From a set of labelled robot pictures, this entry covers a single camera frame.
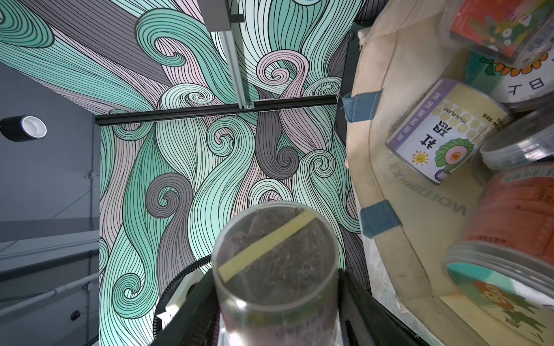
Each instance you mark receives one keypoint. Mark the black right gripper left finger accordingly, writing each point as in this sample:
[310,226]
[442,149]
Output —
[194,324]

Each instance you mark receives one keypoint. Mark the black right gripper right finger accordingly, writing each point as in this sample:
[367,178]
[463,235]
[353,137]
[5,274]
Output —
[365,322]

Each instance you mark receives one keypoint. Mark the red label seed jar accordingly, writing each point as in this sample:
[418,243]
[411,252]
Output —
[511,230]

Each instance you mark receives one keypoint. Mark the beige canvas tote bag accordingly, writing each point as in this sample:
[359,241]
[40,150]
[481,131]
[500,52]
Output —
[501,48]

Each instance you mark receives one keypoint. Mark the teal label seed jar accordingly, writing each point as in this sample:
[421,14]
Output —
[524,309]

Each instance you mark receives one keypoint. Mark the purple label seed jar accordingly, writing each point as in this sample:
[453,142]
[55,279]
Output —
[446,128]

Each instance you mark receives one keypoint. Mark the black ceiling spotlight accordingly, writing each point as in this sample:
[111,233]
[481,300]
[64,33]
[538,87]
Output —
[23,128]

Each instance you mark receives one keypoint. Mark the aluminium wall rail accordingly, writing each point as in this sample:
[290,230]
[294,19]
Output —
[219,18]

